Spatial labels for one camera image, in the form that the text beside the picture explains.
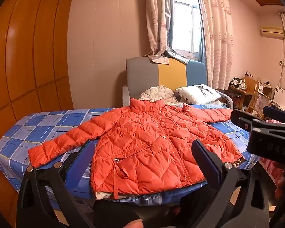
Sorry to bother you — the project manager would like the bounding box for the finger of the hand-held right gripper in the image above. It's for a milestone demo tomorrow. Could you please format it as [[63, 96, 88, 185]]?
[[263, 106, 285, 124], [230, 109, 260, 132]]

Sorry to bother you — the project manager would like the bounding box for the white deer print pillow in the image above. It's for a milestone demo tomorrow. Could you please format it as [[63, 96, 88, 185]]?
[[174, 84, 222, 105]]

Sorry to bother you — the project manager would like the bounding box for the wooden wardrobe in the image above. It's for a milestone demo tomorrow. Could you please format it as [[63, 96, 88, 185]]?
[[0, 0, 78, 195]]

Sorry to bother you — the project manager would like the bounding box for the person's left hand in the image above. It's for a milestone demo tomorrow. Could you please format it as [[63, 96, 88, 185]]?
[[122, 219, 144, 228]]

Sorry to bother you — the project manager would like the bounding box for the orange down jacket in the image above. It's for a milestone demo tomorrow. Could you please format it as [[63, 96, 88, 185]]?
[[28, 98, 246, 200]]

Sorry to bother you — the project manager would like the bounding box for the blue plaid bed sheet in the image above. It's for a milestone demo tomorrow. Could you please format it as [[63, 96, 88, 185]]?
[[0, 103, 259, 213]]

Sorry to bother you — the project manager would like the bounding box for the grey yellow blue headboard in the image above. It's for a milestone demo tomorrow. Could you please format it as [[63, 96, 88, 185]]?
[[125, 56, 208, 107]]

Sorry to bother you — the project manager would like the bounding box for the rattan chair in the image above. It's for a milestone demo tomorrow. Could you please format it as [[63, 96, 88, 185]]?
[[246, 92, 273, 120]]

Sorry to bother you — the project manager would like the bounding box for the wooden desk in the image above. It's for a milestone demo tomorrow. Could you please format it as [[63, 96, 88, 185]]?
[[228, 77, 273, 108]]

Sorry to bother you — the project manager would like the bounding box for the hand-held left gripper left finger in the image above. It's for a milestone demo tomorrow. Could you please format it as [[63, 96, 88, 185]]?
[[16, 141, 96, 228]]

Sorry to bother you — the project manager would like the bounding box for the cream quilted blanket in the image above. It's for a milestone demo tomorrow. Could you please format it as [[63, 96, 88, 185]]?
[[139, 85, 188, 106]]

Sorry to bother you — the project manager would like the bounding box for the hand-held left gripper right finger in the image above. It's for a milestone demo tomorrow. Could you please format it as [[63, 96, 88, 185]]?
[[191, 139, 271, 228]]

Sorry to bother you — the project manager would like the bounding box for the wall air conditioner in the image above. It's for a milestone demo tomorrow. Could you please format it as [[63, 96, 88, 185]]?
[[259, 26, 285, 39]]

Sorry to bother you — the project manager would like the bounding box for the window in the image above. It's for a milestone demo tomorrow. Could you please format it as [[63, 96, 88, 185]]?
[[172, 0, 202, 55]]

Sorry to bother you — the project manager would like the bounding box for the grey bed guard rail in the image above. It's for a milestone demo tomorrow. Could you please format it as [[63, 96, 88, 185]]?
[[218, 95, 234, 108]]

